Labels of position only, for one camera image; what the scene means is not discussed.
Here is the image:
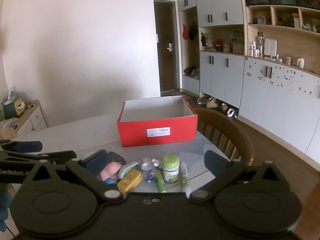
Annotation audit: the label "white rectangular containers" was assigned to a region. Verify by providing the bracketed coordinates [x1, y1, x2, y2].
[264, 38, 277, 57]

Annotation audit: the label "person's left hand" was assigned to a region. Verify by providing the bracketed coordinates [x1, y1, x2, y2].
[0, 192, 13, 233]

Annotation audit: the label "white upper cabinet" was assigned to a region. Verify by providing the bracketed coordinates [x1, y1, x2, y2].
[177, 0, 244, 28]

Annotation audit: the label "green highlighter pen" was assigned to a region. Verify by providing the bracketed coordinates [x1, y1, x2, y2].
[156, 169, 167, 193]

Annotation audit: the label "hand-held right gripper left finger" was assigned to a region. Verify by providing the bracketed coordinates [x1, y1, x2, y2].
[24, 149, 124, 202]

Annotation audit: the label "clear plastic bag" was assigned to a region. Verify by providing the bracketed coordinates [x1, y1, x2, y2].
[0, 117, 19, 130]

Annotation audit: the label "brown cardboard box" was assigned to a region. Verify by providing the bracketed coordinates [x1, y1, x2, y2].
[0, 127, 18, 140]

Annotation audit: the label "teal ring-shaped toy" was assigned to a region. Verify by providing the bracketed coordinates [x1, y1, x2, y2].
[118, 161, 140, 178]

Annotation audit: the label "patterned gift box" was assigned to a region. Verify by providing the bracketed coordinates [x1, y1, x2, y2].
[231, 30, 244, 54]

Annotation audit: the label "yellow box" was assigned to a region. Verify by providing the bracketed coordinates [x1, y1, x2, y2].
[117, 169, 144, 193]

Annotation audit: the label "white and green marker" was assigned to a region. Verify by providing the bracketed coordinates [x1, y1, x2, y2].
[180, 162, 192, 197]

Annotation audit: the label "clear pitcher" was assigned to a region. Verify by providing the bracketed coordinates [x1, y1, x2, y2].
[255, 36, 264, 55]

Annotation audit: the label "brown entry door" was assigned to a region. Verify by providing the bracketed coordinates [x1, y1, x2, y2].
[154, 1, 177, 93]

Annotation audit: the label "red cardboard box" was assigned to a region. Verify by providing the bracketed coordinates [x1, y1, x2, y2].
[116, 95, 198, 147]

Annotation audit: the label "stickered white sideboard cabinet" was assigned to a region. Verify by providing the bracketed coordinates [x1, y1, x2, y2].
[237, 56, 320, 158]

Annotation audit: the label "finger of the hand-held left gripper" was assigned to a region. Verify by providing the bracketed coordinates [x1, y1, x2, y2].
[0, 140, 43, 153]
[0, 150, 77, 167]

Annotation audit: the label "white lower cabinet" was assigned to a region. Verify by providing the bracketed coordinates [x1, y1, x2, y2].
[199, 51, 244, 104]

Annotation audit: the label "dark round mat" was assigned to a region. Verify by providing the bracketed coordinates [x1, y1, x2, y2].
[106, 152, 128, 167]

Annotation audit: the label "wooden open shelf unit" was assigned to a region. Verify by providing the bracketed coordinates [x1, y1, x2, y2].
[245, 5, 320, 77]

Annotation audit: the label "clear jar with silver lid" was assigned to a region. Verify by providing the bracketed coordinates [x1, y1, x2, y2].
[141, 161, 157, 183]

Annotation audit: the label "white shoe bench cabinet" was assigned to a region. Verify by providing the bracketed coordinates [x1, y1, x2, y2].
[182, 74, 200, 93]

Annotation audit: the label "green tissue box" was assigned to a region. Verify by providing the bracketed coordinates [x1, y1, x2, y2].
[2, 92, 24, 119]

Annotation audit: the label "wooden chair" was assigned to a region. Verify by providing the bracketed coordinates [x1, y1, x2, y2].
[194, 108, 255, 167]

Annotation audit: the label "green-lid jar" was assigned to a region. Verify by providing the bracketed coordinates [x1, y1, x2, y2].
[162, 154, 180, 184]

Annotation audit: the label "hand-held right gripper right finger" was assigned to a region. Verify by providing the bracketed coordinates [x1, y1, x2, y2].
[189, 150, 287, 201]

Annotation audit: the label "pink and white shoes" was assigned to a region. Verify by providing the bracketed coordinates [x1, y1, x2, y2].
[205, 97, 220, 108]

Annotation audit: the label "white side cabinet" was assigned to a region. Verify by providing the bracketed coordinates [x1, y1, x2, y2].
[10, 99, 47, 137]

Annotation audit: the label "pink heart-shaped box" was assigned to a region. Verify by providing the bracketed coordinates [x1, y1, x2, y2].
[100, 162, 121, 180]

